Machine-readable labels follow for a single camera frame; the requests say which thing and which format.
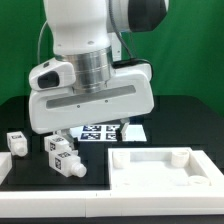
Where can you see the white sheet with tags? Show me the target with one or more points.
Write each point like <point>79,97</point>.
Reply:
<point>99,133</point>

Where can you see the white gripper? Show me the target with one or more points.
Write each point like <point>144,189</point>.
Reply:
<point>127,93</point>

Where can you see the white square table top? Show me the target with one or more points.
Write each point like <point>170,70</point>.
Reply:
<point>161,169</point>

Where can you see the white obstacle fence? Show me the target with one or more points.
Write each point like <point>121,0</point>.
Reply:
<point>46,204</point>

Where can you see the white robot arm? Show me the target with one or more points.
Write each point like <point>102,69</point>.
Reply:
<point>82,84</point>

